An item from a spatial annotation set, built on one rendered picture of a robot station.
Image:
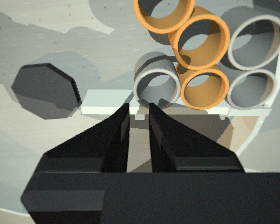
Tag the grey metal ring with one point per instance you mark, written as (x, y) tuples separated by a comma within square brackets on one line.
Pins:
[(263, 46), (255, 91), (163, 95)]

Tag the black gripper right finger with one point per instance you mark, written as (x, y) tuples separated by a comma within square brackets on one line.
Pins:
[(184, 149)]

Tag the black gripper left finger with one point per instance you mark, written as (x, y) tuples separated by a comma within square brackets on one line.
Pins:
[(94, 148)]

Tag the orange hollow cylinder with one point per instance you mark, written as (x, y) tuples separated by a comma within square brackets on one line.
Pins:
[(213, 48), (206, 95), (166, 24)]

